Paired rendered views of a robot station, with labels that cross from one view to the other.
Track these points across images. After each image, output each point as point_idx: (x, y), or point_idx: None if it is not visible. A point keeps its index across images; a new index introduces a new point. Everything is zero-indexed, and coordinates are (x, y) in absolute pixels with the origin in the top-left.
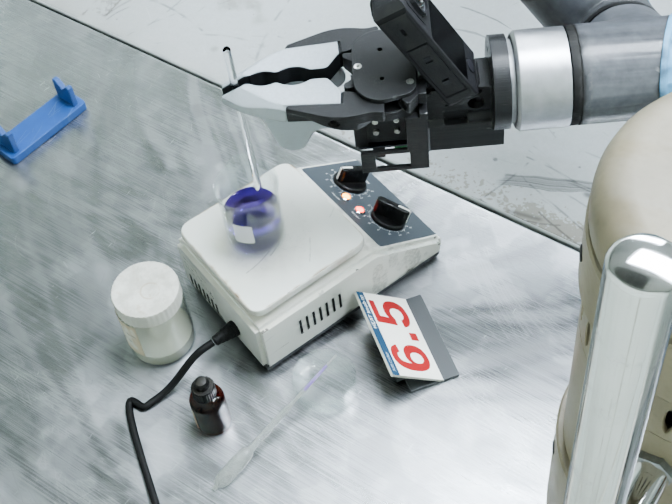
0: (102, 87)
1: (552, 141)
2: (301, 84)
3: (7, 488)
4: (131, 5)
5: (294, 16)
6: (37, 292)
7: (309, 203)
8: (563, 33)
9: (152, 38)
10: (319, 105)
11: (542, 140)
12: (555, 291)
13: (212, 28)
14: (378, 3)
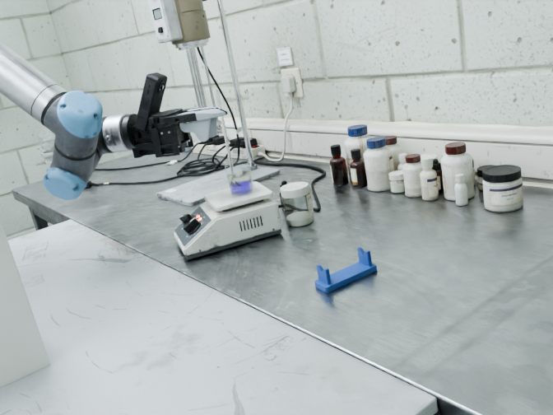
0: (302, 296)
1: (94, 272)
2: (197, 109)
3: (369, 196)
4: (264, 342)
5: (157, 327)
6: (354, 230)
7: (216, 199)
8: (107, 117)
9: (257, 319)
10: (197, 108)
11: (97, 272)
12: (146, 236)
13: (214, 323)
14: (162, 74)
